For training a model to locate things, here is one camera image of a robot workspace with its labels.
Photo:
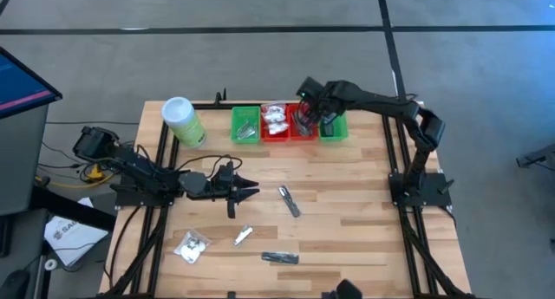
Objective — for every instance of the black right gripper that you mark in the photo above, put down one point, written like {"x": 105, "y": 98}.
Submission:
{"x": 334, "y": 97}

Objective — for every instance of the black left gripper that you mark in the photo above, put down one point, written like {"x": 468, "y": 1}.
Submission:
{"x": 231, "y": 209}

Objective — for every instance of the white cotton pads bag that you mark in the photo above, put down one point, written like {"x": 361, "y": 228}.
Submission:
{"x": 274, "y": 107}
{"x": 277, "y": 128}
{"x": 274, "y": 117}
{"x": 191, "y": 247}

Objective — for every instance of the silver nail clipper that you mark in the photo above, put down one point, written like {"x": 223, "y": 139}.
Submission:
{"x": 243, "y": 235}
{"x": 247, "y": 133}
{"x": 251, "y": 125}
{"x": 242, "y": 126}

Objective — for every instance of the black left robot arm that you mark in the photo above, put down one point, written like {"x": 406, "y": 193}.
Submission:
{"x": 139, "y": 167}

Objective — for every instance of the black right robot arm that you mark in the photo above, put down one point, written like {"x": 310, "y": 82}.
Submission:
{"x": 390, "y": 102}

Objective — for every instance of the red plastic basket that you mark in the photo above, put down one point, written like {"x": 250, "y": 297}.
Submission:
{"x": 314, "y": 134}
{"x": 264, "y": 138}

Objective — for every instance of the green plastic basket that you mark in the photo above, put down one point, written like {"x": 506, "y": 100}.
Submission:
{"x": 341, "y": 130}
{"x": 236, "y": 112}

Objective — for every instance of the green disinfecting wipes canister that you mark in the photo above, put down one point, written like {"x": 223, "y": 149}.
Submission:
{"x": 184, "y": 123}

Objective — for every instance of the small black edge clamp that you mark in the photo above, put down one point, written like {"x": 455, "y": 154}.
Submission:
{"x": 231, "y": 295}

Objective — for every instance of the black desk beam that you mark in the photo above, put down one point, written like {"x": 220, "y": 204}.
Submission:
{"x": 73, "y": 208}

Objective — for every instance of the white printed booklet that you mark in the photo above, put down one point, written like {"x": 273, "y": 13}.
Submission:
{"x": 73, "y": 236}

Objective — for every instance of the white tape roll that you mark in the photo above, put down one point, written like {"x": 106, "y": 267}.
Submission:
{"x": 50, "y": 264}

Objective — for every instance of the black floor stand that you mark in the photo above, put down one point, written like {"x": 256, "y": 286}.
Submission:
{"x": 537, "y": 158}

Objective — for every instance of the monitor with blue screen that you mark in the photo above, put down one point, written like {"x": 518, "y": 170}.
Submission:
{"x": 21, "y": 82}

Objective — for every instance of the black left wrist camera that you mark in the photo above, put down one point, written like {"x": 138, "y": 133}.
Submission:
{"x": 224, "y": 177}

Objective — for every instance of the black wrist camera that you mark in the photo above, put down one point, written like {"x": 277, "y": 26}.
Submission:
{"x": 308, "y": 89}
{"x": 224, "y": 177}

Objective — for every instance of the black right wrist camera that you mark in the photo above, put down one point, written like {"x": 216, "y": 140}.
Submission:
{"x": 308, "y": 89}

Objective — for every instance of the black aluminium table frame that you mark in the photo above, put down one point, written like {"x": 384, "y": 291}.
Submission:
{"x": 392, "y": 151}

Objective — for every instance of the black frame hook clamp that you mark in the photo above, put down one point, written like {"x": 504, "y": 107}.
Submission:
{"x": 222, "y": 97}

